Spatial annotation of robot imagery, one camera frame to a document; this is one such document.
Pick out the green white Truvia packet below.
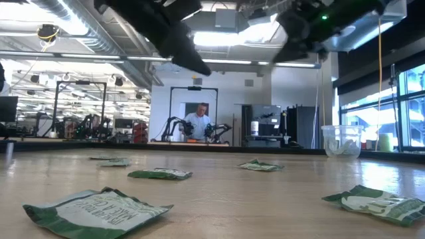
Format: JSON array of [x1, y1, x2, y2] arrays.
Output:
[[321, 184, 425, 228], [22, 186, 175, 239], [86, 154, 128, 161], [237, 159, 286, 173], [127, 167, 194, 181], [96, 157, 133, 168]]

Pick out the glass window wall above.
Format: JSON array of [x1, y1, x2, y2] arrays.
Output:
[[338, 62, 425, 154]]

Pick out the wooden top workbench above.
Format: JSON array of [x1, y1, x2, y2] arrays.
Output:
[[147, 141, 230, 147]]

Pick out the red tool cart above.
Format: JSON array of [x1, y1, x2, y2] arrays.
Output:
[[132, 121, 149, 144]]

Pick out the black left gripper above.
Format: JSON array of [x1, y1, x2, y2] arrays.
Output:
[[94, 0, 213, 77]]

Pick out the grey ceiling box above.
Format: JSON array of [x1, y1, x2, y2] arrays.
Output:
[[214, 8, 238, 29]]

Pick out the black tall cabinet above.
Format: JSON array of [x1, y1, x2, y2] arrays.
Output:
[[286, 105, 321, 149]]

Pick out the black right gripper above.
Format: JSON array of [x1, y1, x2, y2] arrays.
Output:
[[272, 7, 330, 64]]

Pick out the black standing desk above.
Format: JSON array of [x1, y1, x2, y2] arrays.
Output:
[[244, 134, 292, 149]]

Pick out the yellow-green cylinder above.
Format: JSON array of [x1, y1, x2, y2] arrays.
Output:
[[378, 132, 395, 153]]

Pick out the background robot workstation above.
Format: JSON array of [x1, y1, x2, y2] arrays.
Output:
[[71, 114, 112, 139]]

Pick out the ceiling strip lights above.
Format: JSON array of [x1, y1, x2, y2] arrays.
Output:
[[0, 49, 321, 69]]

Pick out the black monitor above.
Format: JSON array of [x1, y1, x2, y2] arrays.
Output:
[[0, 96, 19, 123]]

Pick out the black desktop machine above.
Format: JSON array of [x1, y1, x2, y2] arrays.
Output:
[[241, 104, 282, 137]]

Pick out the grey door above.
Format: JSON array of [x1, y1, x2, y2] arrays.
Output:
[[183, 102, 210, 116]]

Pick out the black camera gantry frame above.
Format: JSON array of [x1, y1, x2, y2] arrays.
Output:
[[52, 80, 108, 133], [168, 86, 219, 133]]

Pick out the black tripod stand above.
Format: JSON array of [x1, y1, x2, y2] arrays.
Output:
[[389, 64, 399, 152]]

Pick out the black aluminium table frame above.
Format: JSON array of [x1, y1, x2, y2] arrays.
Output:
[[0, 138, 425, 164]]

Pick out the clear plastic bin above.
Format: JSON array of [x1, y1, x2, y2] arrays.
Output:
[[320, 124, 363, 159]]

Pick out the person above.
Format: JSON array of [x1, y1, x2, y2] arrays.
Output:
[[179, 102, 213, 142]]

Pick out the silver rectangular air duct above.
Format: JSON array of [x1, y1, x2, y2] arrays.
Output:
[[323, 0, 408, 53]]

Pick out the yellow cable reel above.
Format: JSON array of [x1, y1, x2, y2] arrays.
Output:
[[36, 23, 61, 43]]

